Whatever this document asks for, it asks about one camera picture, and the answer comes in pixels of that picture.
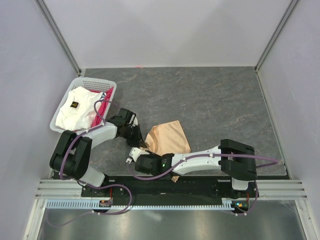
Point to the white cloth with logo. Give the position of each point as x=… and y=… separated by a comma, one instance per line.
x=78, y=111

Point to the white plastic basket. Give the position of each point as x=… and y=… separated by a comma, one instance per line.
x=91, y=84

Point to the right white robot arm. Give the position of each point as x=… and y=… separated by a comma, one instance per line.
x=233, y=158

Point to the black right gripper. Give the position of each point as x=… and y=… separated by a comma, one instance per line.
x=149, y=154

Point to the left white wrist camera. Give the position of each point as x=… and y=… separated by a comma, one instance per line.
x=133, y=122

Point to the left aluminium frame post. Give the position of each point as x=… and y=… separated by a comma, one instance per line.
x=58, y=35

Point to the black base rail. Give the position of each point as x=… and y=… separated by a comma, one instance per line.
x=215, y=187

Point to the aluminium frame post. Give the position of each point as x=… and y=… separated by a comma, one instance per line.
x=276, y=33
x=58, y=35

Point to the light blue cable duct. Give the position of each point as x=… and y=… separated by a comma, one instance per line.
x=143, y=203

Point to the peach satin napkin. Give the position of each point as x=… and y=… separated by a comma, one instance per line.
x=167, y=138

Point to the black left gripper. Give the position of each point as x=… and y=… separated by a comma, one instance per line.
x=138, y=141

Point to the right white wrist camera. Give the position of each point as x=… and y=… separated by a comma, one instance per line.
x=134, y=154

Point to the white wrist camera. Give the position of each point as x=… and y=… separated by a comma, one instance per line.
x=133, y=122
x=134, y=154

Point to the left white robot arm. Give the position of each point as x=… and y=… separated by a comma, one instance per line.
x=71, y=155

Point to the right aluminium frame post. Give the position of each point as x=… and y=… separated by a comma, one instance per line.
x=276, y=33

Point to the pink cloth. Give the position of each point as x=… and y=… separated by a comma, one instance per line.
x=103, y=106

